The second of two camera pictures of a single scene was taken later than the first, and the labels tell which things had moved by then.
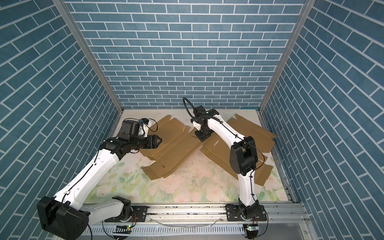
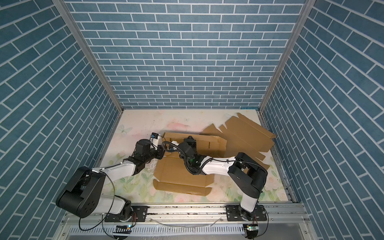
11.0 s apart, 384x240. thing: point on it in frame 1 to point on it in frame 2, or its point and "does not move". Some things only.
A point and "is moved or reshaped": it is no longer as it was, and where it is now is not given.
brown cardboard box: x=178 y=144 is moved or reshaped
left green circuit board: x=124 y=229 does not move
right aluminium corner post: x=307 y=7 does not move
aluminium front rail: x=297 y=213 does not move
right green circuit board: x=252 y=228 does not move
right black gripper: x=201 y=137 to x=192 y=143
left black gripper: x=151 y=140 to x=160 y=153
